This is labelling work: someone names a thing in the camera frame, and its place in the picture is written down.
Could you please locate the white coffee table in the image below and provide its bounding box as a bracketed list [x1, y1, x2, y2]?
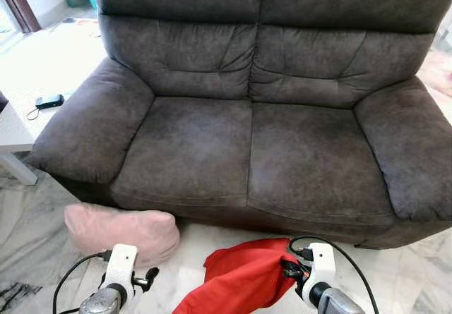
[0, 18, 108, 186]

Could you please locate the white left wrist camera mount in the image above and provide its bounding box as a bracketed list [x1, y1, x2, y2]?
[103, 243, 139, 295]

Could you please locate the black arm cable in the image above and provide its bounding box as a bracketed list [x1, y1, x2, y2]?
[288, 236, 380, 314]
[53, 252, 114, 314]

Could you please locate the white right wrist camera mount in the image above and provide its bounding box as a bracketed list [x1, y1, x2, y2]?
[300, 242, 337, 306]

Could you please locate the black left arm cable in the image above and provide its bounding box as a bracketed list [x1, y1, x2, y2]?
[53, 252, 114, 314]

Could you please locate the brown door frame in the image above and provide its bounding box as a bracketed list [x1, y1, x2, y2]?
[0, 0, 42, 35]

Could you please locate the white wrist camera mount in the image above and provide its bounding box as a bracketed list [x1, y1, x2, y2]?
[300, 242, 337, 306]
[103, 243, 139, 295]

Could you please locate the grey two-seat sofa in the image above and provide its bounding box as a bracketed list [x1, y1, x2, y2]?
[25, 0, 452, 251]

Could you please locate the small black device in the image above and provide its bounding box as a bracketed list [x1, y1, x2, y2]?
[35, 94, 66, 111]

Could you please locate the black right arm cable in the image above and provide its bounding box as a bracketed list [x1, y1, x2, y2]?
[288, 236, 380, 314]

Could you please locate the pink pillow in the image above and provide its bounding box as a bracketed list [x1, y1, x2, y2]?
[64, 203, 182, 270]

